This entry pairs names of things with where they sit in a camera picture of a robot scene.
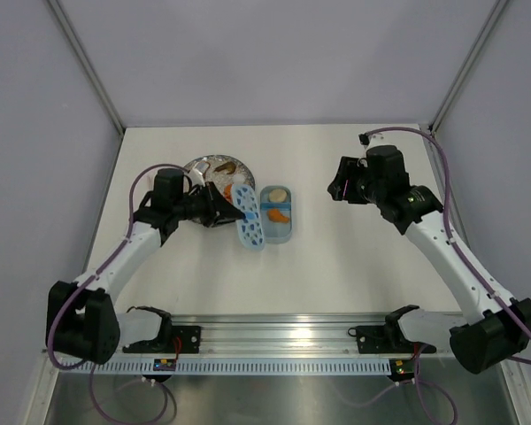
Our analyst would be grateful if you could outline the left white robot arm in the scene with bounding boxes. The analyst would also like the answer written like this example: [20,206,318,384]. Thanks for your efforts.
[45,164,245,370]

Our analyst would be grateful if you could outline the orange carrot pieces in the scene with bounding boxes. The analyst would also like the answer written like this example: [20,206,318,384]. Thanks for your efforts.
[224,184,232,202]

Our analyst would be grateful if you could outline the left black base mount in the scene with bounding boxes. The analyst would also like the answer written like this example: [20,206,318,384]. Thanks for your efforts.
[122,325,202,354]

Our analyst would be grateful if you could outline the aluminium rail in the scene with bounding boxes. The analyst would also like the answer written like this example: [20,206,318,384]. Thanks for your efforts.
[112,306,463,358]

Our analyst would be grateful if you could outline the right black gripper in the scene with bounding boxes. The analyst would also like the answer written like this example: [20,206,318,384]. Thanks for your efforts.
[327,157,386,206]

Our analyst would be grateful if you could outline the orange fried food piece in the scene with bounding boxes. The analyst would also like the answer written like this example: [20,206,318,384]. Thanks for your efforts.
[267,208,290,224]

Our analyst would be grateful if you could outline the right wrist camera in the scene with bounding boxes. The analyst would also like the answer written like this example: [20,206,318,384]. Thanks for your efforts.
[358,133,383,151]

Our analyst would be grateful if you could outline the speckled round plate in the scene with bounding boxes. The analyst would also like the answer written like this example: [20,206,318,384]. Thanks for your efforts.
[183,153,258,227]

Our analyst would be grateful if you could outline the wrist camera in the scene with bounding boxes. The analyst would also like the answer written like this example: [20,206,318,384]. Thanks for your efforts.
[358,133,383,151]
[189,160,211,186]

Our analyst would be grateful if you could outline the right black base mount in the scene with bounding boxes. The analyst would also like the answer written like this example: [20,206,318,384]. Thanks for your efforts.
[347,325,421,354]

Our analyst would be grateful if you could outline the left aluminium frame post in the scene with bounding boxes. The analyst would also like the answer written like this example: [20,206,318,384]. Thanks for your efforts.
[44,0,126,140]

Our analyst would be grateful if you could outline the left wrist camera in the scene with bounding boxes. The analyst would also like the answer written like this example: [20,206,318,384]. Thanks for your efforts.
[189,160,211,186]

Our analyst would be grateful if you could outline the terrazzo pattern lunch box lid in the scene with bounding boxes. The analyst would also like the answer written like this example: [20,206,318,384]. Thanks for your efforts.
[231,183,266,251]

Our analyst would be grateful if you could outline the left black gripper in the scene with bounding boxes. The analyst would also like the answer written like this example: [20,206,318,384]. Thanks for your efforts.
[173,182,245,228]

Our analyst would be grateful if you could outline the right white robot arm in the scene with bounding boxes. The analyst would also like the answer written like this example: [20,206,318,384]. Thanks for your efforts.
[327,145,531,375]

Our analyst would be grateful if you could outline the blue lunch box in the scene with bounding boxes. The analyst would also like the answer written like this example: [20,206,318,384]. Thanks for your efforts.
[259,185,293,244]

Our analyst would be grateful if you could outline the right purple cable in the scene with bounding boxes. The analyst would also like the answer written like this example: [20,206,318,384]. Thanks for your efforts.
[335,126,531,422]

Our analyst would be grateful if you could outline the white slotted cable duct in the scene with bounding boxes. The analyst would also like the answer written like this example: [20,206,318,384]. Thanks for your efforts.
[74,357,391,377]

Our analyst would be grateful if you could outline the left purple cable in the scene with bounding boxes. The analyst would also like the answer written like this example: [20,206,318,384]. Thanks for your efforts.
[45,164,191,420]

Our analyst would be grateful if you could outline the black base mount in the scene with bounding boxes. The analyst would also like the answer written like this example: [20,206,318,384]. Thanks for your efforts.
[122,325,202,354]
[347,325,421,354]

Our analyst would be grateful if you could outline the aluminium frame post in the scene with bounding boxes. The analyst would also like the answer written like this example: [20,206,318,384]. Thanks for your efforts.
[44,0,126,140]
[427,0,512,135]

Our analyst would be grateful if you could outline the purple cable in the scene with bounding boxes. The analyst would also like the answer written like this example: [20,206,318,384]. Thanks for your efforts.
[335,126,531,422]
[45,164,191,420]

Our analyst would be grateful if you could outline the right aluminium frame post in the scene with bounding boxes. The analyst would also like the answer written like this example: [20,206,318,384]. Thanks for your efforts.
[427,0,512,135]

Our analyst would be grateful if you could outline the beige mushroom piece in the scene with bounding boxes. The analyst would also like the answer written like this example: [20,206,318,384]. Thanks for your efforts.
[268,188,288,203]

